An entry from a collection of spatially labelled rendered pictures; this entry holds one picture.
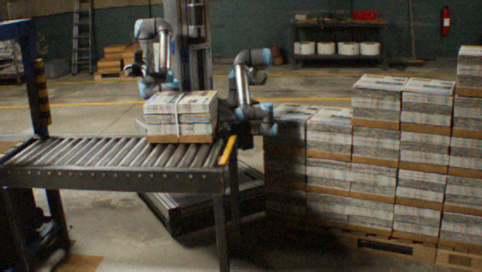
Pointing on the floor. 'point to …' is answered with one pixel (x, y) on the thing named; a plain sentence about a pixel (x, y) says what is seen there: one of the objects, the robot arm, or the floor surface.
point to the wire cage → (10, 50)
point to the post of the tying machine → (33, 89)
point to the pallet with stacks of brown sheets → (116, 61)
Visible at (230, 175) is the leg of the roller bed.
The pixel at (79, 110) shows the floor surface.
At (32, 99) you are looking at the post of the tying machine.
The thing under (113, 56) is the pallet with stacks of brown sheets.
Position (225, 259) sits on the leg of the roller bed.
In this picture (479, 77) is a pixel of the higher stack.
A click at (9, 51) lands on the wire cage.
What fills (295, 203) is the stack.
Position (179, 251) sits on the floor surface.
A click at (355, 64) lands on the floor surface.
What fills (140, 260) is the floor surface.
